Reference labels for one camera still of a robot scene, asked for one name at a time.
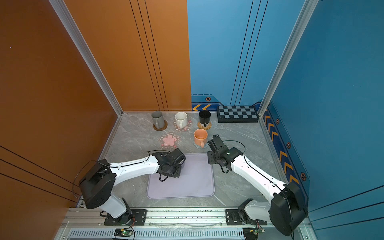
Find circuit board right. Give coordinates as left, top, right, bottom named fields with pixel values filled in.
left=243, top=228, right=265, bottom=240

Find aluminium front rail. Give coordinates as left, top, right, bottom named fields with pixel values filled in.
left=59, top=206, right=313, bottom=229

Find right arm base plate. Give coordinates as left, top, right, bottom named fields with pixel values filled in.
left=225, top=209, right=268, bottom=226

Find white mug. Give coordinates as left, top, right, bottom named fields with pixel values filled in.
left=175, top=112, right=188, bottom=129

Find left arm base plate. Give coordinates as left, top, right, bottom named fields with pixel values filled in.
left=104, top=209, right=147, bottom=227

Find orange mug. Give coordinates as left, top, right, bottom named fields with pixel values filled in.
left=194, top=129, right=208, bottom=147

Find black checkerboard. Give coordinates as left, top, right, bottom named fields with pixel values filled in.
left=217, top=106, right=259, bottom=123

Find rattan woven round coaster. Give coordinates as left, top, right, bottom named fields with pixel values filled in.
left=198, top=121, right=212, bottom=131

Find green circuit board left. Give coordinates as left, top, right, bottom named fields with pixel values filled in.
left=113, top=228, right=136, bottom=240

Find brown wooden coaster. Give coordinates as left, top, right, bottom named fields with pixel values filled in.
left=153, top=121, right=168, bottom=132

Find blue woven round coaster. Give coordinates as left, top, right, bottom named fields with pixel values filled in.
left=193, top=142, right=209, bottom=149

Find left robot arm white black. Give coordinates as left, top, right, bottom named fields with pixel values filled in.
left=79, top=148, right=186, bottom=226

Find pink flower coaster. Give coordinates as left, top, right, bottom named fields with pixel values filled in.
left=173, top=120, right=192, bottom=132
left=160, top=133, right=180, bottom=150

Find black mug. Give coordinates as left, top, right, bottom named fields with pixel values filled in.
left=199, top=110, right=211, bottom=123

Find lavender silicone tray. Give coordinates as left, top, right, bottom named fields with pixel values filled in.
left=147, top=153, right=215, bottom=199

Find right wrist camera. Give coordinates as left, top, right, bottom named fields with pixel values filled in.
left=208, top=135, right=228, bottom=155

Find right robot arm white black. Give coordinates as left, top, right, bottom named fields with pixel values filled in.
left=208, top=144, right=308, bottom=236

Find grey mug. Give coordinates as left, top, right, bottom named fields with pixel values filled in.
left=151, top=111, right=165, bottom=128

